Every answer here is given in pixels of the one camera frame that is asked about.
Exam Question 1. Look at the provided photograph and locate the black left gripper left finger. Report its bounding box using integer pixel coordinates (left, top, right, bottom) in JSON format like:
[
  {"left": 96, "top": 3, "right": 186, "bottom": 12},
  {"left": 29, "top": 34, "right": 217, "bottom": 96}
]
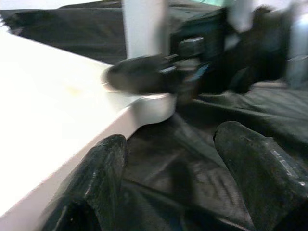
[{"left": 45, "top": 134, "right": 128, "bottom": 231}]

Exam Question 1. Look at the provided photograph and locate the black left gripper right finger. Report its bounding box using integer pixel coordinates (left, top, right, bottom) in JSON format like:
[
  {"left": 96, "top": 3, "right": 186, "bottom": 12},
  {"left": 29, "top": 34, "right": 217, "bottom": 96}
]
[{"left": 213, "top": 121, "right": 308, "bottom": 231}]

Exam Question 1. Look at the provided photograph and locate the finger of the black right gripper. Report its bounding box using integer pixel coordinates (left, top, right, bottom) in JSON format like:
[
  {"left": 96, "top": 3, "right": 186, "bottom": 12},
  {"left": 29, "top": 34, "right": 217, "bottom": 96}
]
[{"left": 104, "top": 54, "right": 183, "bottom": 94}]

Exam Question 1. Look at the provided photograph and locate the white plastic table leg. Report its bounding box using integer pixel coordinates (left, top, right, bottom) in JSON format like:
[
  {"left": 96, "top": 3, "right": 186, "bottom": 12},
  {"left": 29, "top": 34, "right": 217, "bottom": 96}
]
[{"left": 121, "top": 0, "right": 169, "bottom": 60}]

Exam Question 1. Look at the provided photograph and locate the white plastic table top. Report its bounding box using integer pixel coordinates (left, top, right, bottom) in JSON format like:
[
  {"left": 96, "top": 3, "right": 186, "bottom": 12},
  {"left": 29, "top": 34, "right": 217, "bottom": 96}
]
[{"left": 0, "top": 28, "right": 176, "bottom": 217}]

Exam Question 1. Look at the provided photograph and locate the black plastic sheet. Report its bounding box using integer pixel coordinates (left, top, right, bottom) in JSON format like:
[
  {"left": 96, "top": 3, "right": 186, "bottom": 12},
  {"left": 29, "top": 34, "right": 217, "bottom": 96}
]
[{"left": 0, "top": 0, "right": 308, "bottom": 231}]

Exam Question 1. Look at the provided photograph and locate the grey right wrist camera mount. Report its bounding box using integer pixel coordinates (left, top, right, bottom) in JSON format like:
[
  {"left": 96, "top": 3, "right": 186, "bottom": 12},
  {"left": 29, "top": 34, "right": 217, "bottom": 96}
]
[{"left": 227, "top": 0, "right": 254, "bottom": 33}]

